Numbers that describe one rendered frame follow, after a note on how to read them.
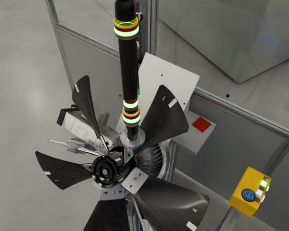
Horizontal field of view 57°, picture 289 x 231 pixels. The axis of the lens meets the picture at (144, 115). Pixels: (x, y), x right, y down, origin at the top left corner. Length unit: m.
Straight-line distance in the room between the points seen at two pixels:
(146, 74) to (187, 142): 0.50
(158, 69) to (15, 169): 1.79
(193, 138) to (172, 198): 0.60
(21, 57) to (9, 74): 0.30
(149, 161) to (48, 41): 2.98
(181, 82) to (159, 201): 0.47
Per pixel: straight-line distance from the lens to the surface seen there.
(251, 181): 1.19
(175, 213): 0.96
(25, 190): 2.46
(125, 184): 0.98
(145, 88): 1.16
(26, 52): 3.72
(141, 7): 1.14
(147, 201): 0.96
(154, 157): 1.09
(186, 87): 1.09
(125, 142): 0.73
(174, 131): 0.82
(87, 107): 1.01
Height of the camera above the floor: 2.07
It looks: 51 degrees down
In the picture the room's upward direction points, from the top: straight up
